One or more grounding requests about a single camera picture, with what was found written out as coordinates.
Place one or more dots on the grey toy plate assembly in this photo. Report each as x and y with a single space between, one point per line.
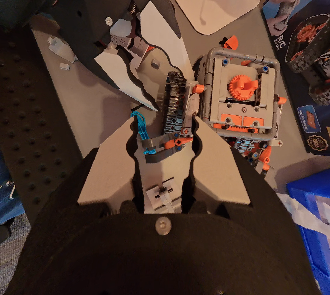
154 194

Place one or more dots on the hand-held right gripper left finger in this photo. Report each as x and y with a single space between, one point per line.
103 171

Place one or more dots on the small grey toy cube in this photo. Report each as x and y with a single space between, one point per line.
155 63

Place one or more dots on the small pale grey toy piece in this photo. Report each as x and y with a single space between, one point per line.
65 66

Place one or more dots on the blue robot kit box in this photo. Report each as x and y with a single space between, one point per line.
296 42

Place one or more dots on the pale grey toy panel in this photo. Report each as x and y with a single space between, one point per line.
61 50

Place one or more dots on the long black toy axle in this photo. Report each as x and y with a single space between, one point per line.
135 107

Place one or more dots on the white book stand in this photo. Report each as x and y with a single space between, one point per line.
221 16

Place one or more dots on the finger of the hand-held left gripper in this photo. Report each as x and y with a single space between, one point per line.
116 68
165 37

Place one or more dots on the orange toy cone part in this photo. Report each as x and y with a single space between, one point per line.
232 42

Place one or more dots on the light blue brick tool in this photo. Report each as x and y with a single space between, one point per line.
141 132

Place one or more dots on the grey orange tracked toy robot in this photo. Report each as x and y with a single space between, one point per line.
245 89

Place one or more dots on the blue plastic bin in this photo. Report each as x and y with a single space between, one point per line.
314 248

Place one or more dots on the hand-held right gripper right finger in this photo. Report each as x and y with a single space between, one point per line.
221 171

